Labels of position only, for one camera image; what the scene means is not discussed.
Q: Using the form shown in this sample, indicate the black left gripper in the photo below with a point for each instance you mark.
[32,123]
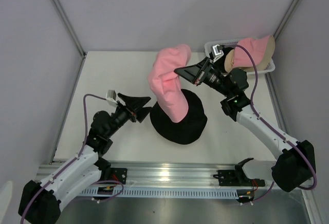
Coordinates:
[136,103]

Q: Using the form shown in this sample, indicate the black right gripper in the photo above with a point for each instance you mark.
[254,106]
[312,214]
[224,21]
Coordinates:
[191,73]

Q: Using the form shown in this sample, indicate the pink bucket hat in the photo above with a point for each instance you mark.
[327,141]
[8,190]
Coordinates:
[165,83]
[256,49]

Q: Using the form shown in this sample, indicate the beige bucket hat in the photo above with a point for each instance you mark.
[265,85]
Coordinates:
[268,55]

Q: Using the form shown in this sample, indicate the black bucket hat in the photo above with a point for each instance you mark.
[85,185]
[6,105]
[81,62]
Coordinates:
[189,129]

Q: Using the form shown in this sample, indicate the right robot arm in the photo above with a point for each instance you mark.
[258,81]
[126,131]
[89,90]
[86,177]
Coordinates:
[294,165]

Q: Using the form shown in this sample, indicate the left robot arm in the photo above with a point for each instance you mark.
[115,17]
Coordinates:
[43,201]

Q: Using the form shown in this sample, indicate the black hat in basket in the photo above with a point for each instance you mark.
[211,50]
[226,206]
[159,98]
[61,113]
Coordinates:
[228,52]

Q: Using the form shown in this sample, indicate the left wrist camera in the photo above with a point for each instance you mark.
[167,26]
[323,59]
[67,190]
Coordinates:
[111,98]

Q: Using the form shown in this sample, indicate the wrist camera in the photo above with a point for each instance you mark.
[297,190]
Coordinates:
[216,52]
[111,98]

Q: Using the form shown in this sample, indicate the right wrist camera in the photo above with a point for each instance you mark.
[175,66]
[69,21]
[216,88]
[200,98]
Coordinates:
[216,52]

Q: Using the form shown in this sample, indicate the white slotted cable duct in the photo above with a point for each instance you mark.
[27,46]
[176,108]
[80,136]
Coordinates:
[139,192]

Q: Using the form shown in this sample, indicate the aluminium mounting rail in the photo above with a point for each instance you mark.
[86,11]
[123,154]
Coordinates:
[165,175]

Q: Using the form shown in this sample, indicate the right aluminium corner post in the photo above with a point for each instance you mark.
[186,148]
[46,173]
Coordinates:
[291,9]

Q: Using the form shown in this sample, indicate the aluminium corner post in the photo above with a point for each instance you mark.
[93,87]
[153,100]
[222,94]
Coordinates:
[291,9]
[68,26]

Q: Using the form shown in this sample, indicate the left aluminium corner post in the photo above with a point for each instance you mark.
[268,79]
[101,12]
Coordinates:
[68,26]

